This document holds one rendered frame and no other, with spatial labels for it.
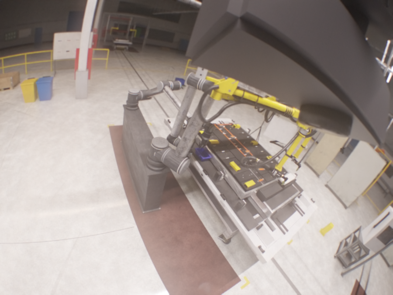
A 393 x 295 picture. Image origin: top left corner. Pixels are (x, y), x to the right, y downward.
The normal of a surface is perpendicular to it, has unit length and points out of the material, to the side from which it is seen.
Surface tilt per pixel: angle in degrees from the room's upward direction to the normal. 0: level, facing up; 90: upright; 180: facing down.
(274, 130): 90
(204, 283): 0
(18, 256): 0
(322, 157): 90
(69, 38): 90
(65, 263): 0
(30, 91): 94
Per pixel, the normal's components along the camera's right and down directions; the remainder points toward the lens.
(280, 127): -0.07, 0.57
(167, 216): 0.29, -0.77
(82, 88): 0.48, 0.63
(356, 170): -0.83, 0.09
